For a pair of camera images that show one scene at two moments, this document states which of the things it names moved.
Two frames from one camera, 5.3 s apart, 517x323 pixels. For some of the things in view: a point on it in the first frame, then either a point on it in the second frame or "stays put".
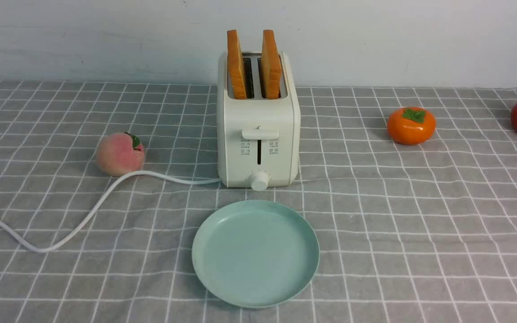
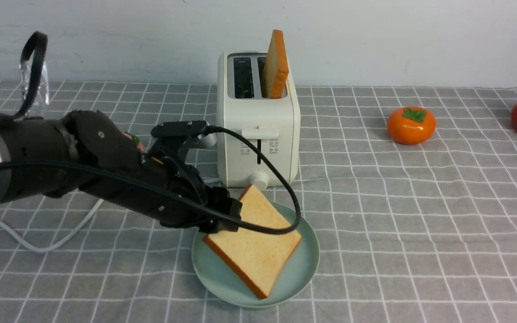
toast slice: x=236 y=80 to x=258 y=259
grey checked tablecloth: x=452 y=230 stays put
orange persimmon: x=411 y=125 stays put
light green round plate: x=256 y=254 stays put
